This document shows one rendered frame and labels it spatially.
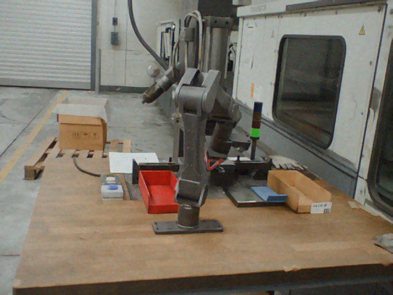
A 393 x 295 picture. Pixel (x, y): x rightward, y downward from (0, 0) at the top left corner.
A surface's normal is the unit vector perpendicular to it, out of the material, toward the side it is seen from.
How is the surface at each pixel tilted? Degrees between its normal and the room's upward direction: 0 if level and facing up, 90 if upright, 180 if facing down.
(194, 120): 98
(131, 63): 90
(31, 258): 0
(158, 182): 90
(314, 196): 90
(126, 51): 90
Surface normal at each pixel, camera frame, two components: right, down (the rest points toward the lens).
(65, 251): 0.07, -0.97
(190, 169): -0.40, 0.33
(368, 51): -0.98, -0.02
